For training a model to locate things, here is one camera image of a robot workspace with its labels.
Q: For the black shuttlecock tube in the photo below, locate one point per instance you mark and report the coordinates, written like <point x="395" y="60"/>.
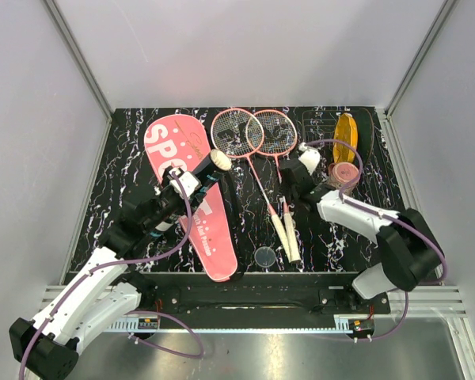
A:
<point x="216" y="162"/>

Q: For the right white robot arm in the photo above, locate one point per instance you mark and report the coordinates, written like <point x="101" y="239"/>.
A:
<point x="408" y="251"/>

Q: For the clear tube lid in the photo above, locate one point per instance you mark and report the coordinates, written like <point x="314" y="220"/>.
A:
<point x="265" y="256"/>

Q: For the pink badminton racket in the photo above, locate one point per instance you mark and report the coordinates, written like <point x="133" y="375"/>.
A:
<point x="280" y="138"/>
<point x="239" y="135"/>

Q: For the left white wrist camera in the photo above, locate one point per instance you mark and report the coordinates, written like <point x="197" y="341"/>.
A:
<point x="184" y="183"/>

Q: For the pink racket bag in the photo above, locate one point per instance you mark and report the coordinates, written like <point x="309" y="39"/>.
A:
<point x="181" y="141"/>

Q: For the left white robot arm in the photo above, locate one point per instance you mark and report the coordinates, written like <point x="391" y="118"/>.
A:
<point x="109" y="285"/>

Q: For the left pink badminton racket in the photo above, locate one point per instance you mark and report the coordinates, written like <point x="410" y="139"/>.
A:
<point x="239" y="135"/>

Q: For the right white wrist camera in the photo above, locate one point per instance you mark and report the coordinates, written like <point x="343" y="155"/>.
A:
<point x="309" y="157"/>

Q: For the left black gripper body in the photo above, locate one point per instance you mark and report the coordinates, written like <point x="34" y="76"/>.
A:
<point x="168" y="198"/>

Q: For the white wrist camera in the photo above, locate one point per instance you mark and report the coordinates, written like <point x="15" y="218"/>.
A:
<point x="184" y="183"/>
<point x="309" y="157"/>

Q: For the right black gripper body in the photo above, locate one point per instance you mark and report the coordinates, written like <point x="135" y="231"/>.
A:
<point x="288" y="192"/>

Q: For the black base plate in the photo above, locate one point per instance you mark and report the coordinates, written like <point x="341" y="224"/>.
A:
<point x="282" y="300"/>

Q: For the black wire basket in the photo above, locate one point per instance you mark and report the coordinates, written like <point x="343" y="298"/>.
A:
<point x="373" y="186"/>

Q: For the right pink badminton racket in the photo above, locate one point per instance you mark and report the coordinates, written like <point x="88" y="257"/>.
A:
<point x="280" y="138"/>

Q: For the pink patterned cup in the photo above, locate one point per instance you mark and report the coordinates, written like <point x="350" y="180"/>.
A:
<point x="341" y="173"/>

